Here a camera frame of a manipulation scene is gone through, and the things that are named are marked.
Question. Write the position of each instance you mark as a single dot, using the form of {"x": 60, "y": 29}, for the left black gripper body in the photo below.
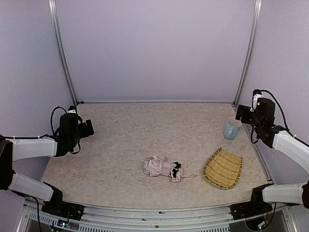
{"x": 87, "y": 128}

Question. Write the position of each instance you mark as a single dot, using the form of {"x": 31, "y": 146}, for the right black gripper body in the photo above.
{"x": 241, "y": 113}

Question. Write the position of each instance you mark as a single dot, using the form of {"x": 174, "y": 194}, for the pink and black folding umbrella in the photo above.
{"x": 158, "y": 166}

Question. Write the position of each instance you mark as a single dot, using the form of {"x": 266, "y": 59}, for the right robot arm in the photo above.
{"x": 260, "y": 116}

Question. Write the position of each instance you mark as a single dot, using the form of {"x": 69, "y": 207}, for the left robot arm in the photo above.
{"x": 63, "y": 141}

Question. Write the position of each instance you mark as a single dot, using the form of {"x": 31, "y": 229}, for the white and blue cup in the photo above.
{"x": 231, "y": 128}

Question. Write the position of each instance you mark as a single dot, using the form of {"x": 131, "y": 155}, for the woven bamboo tray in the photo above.
{"x": 223, "y": 169}

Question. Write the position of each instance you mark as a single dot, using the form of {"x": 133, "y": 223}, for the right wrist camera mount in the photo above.
{"x": 256, "y": 95}

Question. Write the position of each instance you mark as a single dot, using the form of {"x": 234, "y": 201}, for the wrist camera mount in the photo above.
{"x": 256, "y": 95}
{"x": 72, "y": 109}

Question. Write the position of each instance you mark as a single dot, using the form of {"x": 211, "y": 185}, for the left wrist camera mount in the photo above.
{"x": 72, "y": 109}

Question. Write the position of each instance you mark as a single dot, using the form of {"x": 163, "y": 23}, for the right aluminium corner post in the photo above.
{"x": 249, "y": 53}

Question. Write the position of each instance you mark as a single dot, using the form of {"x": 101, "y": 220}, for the aluminium corner post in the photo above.
{"x": 249, "y": 53}
{"x": 61, "y": 51}

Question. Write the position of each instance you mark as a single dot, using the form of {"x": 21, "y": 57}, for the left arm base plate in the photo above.
{"x": 64, "y": 209}

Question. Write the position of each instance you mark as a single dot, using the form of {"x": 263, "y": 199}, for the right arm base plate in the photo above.
{"x": 249, "y": 209}

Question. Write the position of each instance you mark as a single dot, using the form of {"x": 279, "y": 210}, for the aluminium front rail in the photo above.
{"x": 115, "y": 219}

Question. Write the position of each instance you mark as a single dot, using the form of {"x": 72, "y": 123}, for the left aluminium corner post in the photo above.
{"x": 61, "y": 51}

